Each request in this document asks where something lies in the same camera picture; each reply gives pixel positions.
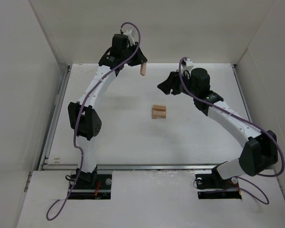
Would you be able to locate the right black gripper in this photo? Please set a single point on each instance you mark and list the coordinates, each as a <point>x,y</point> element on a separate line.
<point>176,83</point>

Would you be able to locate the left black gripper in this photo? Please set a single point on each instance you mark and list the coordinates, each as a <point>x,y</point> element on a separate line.
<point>136,58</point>

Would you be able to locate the wood block one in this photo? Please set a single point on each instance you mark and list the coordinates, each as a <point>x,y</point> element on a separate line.
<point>143,69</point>

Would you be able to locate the wood block two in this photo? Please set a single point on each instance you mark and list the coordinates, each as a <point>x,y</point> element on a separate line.
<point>159,114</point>

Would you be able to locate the wood block three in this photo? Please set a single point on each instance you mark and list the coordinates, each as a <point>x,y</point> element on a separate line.
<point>160,108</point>

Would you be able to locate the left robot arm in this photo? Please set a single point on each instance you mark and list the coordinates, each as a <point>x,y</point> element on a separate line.
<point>84,119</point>

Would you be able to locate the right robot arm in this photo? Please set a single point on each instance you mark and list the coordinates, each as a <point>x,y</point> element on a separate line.
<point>259,150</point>

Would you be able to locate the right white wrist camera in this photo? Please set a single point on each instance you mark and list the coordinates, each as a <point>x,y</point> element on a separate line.
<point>187,64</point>

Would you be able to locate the aluminium front rail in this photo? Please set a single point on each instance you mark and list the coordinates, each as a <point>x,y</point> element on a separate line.
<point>135,167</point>

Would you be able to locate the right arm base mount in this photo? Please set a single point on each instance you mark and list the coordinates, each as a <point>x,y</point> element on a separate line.
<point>210,188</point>

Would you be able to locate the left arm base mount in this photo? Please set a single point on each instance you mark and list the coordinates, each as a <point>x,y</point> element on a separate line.
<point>99,188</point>

